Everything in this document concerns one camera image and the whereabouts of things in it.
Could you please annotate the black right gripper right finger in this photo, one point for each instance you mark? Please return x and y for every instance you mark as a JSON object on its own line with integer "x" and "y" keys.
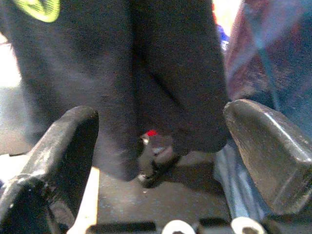
{"x": 268, "y": 151}

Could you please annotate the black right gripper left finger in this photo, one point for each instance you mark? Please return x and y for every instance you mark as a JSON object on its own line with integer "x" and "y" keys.
{"x": 61, "y": 146}

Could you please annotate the black garment with yellow print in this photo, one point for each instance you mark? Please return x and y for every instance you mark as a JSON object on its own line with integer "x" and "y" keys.
{"x": 97, "y": 61}

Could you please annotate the maroon plaid cloth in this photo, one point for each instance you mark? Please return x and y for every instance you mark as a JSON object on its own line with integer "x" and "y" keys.
{"x": 280, "y": 61}

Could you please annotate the blue white plastic package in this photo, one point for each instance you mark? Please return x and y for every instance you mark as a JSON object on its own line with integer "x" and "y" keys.
{"x": 223, "y": 39}

